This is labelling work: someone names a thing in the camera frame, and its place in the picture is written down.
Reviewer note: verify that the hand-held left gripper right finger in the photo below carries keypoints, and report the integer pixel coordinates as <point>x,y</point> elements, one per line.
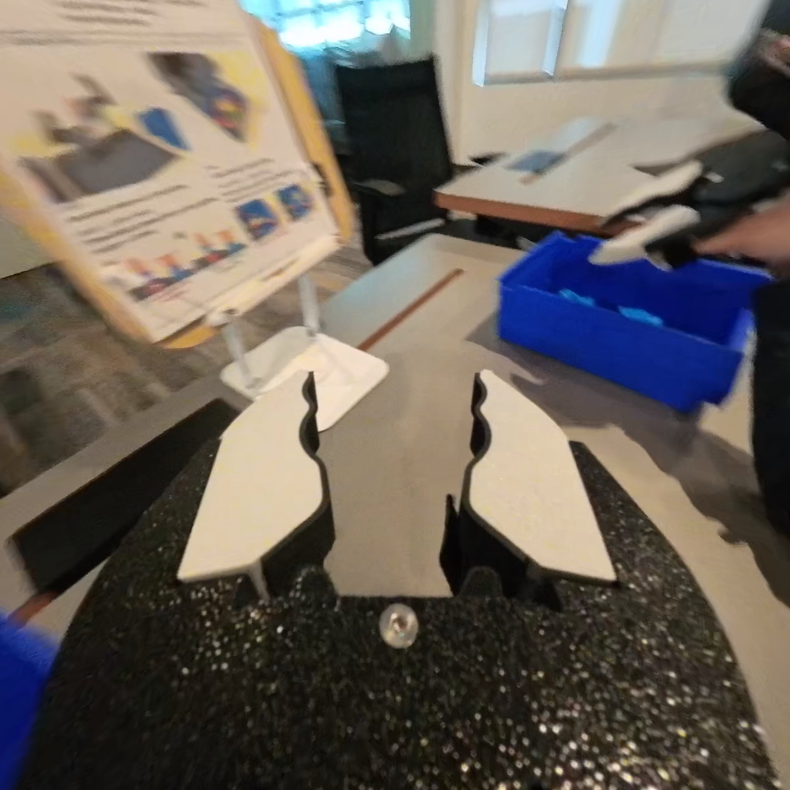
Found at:
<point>531,494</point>

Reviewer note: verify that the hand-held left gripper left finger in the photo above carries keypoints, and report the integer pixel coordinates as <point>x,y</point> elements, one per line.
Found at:
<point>253,494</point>

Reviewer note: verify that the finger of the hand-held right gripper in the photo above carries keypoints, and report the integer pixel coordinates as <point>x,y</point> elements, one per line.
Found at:
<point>660,188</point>
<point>648,234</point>

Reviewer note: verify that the blue plastic bin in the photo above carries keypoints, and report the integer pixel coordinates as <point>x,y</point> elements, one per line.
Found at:
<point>617,364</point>

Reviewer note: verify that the person's right hand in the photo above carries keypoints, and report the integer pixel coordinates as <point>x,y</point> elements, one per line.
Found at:
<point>759,237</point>

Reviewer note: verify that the white table with brown edge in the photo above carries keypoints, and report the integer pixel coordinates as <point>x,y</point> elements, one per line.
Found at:
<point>586,179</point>

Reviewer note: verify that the blue paper sheet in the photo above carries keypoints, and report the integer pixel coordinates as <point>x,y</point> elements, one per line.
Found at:
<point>537,160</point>

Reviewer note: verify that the person's black jacket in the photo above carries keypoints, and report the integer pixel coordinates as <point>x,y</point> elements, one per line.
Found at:
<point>771,401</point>

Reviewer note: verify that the black office chair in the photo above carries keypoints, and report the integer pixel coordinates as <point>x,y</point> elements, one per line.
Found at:
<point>395,136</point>

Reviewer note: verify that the printed poster board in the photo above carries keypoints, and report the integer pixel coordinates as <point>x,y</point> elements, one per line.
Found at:
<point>154,154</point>

